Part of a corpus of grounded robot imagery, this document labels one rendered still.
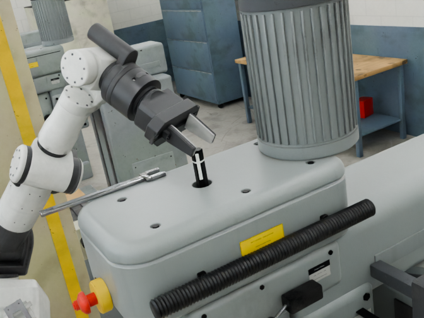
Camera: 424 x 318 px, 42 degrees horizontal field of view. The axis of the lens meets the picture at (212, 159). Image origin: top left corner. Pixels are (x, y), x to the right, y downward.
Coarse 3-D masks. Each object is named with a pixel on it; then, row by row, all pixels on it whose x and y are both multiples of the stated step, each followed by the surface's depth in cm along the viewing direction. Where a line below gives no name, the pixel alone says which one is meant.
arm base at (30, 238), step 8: (32, 232) 130; (32, 240) 129; (32, 248) 130; (24, 256) 129; (0, 264) 127; (8, 264) 128; (16, 264) 129; (24, 264) 129; (0, 272) 126; (8, 272) 127; (16, 272) 129; (24, 272) 130
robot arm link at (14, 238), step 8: (0, 232) 122; (8, 232) 122; (16, 232) 122; (24, 232) 123; (0, 240) 123; (8, 240) 123; (16, 240) 124; (24, 240) 127; (0, 248) 124; (8, 248) 125; (16, 248) 126; (24, 248) 128; (0, 256) 126; (8, 256) 127; (16, 256) 128
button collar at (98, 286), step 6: (90, 282) 96; (96, 282) 95; (102, 282) 95; (90, 288) 97; (96, 288) 94; (102, 288) 94; (96, 294) 94; (102, 294) 93; (108, 294) 94; (102, 300) 93; (108, 300) 94; (102, 306) 94; (108, 306) 94; (102, 312) 95
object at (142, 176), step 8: (144, 176) 107; (152, 176) 107; (160, 176) 107; (120, 184) 105; (128, 184) 105; (96, 192) 104; (104, 192) 103; (72, 200) 102; (80, 200) 102; (88, 200) 102; (48, 208) 101; (56, 208) 100; (64, 208) 100
